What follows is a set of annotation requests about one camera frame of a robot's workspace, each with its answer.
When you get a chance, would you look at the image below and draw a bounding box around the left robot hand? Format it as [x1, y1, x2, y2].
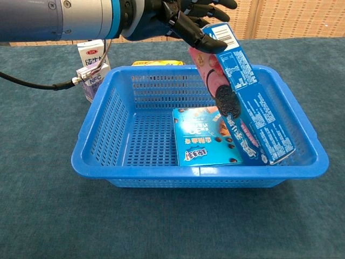
[120, 0, 238, 54]

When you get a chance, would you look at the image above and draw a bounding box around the yellow cracker packet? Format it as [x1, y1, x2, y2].
[131, 60, 186, 67]

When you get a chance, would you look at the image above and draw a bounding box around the white milk carton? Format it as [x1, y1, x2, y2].
[77, 39, 111, 68]

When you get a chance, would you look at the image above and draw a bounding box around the small purple white carton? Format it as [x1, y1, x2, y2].
[76, 63, 112, 103]

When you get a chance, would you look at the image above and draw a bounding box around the blue rectangular carton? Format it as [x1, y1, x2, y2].
[188, 22, 296, 166]

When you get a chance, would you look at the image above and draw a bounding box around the blue snack box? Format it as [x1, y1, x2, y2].
[172, 106, 243, 167]

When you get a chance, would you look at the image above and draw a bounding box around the blue plastic basket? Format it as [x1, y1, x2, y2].
[71, 64, 329, 189]

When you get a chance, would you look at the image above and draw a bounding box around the teal table cloth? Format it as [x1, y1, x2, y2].
[0, 37, 345, 259]

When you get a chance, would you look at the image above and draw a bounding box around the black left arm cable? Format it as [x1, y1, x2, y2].
[0, 39, 113, 91]

